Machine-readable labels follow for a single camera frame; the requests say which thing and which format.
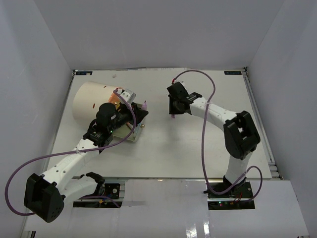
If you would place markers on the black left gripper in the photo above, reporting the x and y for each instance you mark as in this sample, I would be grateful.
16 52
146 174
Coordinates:
139 113

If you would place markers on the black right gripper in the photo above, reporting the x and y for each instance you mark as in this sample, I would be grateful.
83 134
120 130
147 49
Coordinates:
172 110

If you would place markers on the pink purple highlighter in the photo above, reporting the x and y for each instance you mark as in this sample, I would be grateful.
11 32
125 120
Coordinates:
144 106

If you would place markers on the orange clear highlighter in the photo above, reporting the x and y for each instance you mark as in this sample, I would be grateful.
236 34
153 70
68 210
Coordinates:
131 127

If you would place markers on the orange top drawer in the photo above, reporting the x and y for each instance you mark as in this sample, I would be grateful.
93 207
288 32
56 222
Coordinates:
111 97

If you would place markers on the cream cylindrical drawer organizer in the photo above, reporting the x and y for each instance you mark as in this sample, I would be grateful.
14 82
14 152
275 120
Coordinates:
86 103

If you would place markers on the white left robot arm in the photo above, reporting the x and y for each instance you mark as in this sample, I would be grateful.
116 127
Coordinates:
47 194

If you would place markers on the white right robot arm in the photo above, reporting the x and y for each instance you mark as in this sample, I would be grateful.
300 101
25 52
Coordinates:
241 136

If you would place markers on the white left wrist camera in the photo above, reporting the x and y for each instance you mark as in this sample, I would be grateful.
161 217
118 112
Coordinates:
125 95

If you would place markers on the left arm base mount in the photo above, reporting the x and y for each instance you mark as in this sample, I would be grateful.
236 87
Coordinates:
115 191

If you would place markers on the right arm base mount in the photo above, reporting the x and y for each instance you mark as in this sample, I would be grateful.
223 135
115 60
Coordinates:
236 199

